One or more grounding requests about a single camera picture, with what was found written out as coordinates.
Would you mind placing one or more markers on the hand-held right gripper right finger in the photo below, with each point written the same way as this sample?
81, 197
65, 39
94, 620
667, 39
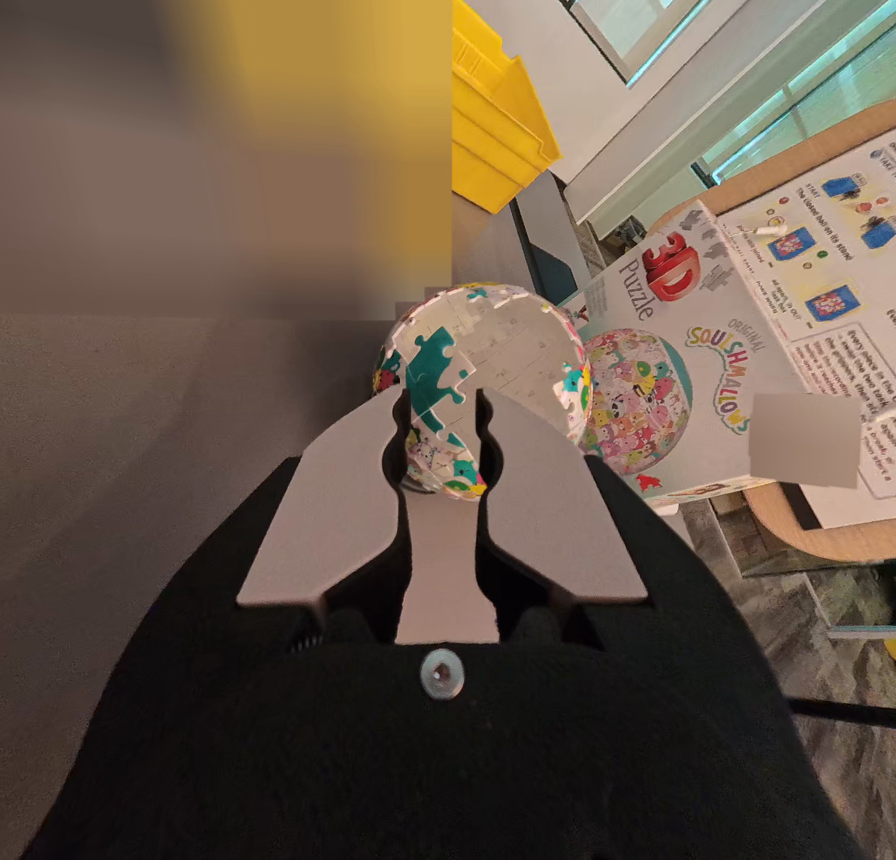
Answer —
553, 524

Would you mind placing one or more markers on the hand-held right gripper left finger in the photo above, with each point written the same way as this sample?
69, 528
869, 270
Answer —
329, 524

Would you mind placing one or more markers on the colourful puzzle ball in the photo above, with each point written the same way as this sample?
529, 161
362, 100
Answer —
518, 342

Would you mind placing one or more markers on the printed puzzle box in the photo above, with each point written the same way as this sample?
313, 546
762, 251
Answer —
672, 384

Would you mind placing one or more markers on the yellow plastic bin stack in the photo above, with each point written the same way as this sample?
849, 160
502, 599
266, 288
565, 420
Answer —
490, 139

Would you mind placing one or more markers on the window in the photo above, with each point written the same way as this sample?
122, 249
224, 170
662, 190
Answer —
700, 6

